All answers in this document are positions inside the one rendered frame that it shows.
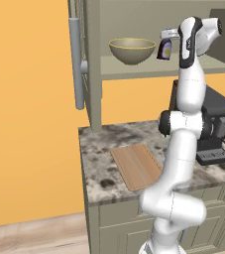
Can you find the olive wall cabinet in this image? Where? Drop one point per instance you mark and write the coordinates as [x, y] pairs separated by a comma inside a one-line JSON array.
[[127, 71]]

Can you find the dark purple condiment bottle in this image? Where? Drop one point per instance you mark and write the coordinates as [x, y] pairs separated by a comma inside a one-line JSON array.
[[165, 50]]

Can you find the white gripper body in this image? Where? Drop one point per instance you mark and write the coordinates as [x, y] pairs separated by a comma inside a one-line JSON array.
[[170, 33]]

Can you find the black coffee machine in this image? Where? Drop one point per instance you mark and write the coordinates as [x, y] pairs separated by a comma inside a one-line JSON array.
[[219, 105]]

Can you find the olive base cabinet run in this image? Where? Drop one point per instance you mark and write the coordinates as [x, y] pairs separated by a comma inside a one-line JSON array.
[[120, 225]]

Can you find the dark olive cabinet door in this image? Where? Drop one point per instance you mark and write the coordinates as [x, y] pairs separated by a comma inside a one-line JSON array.
[[223, 43]]

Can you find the beige bowl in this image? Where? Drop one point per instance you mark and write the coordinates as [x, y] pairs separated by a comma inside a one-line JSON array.
[[132, 51]]

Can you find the wooden cutting board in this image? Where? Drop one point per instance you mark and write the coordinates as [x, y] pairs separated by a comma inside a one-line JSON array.
[[137, 167]]

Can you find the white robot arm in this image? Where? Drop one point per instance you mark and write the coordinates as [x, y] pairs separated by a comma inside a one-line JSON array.
[[186, 99]]

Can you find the olive drawer front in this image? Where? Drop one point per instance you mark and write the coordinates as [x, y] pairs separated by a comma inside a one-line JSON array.
[[221, 196], [124, 215]]

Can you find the olive base cabinet door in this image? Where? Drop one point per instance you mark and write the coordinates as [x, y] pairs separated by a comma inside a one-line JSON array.
[[127, 241], [216, 231]]

